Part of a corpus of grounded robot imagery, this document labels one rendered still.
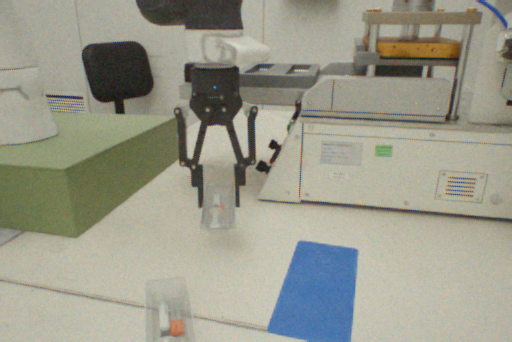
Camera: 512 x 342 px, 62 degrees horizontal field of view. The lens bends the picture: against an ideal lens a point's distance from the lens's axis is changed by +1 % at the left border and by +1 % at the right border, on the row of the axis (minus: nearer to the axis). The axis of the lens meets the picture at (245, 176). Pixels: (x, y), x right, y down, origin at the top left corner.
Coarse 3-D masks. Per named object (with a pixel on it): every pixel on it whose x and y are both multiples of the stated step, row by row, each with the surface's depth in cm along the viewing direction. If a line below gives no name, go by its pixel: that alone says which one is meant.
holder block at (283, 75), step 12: (240, 72) 86; (252, 72) 95; (264, 72) 98; (276, 72) 86; (288, 72) 91; (300, 72) 98; (312, 72) 86; (240, 84) 85; (252, 84) 85; (264, 84) 84; (276, 84) 84; (288, 84) 83; (300, 84) 83; (312, 84) 82
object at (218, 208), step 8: (208, 184) 80; (216, 184) 80; (224, 184) 80; (232, 184) 80; (208, 192) 76; (216, 192) 76; (224, 192) 76; (232, 192) 76; (208, 200) 73; (216, 200) 73; (224, 200) 73; (232, 200) 73; (208, 208) 70; (216, 208) 70; (224, 208) 70; (232, 208) 70; (208, 216) 67; (216, 216) 67; (224, 216) 67; (232, 216) 67; (208, 224) 64; (216, 224) 64; (224, 224) 64
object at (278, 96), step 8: (184, 88) 87; (240, 88) 85; (248, 88) 84; (256, 88) 84; (264, 88) 84; (272, 88) 83; (280, 88) 83; (288, 88) 83; (296, 88) 83; (184, 96) 88; (240, 96) 85; (248, 96) 85; (256, 96) 84; (264, 96) 84; (272, 96) 84; (280, 96) 83; (288, 96) 83; (296, 96) 83; (264, 104) 87; (272, 104) 86; (280, 104) 86; (288, 104) 85
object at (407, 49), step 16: (400, 32) 85; (416, 32) 83; (368, 48) 78; (384, 48) 77; (400, 48) 76; (416, 48) 76; (432, 48) 75; (448, 48) 75; (384, 64) 78; (400, 64) 77; (416, 64) 77; (432, 64) 76; (448, 64) 76
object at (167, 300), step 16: (160, 288) 55; (176, 288) 55; (160, 304) 52; (176, 304) 52; (160, 320) 50; (176, 320) 50; (192, 320) 50; (160, 336) 47; (176, 336) 47; (192, 336) 47
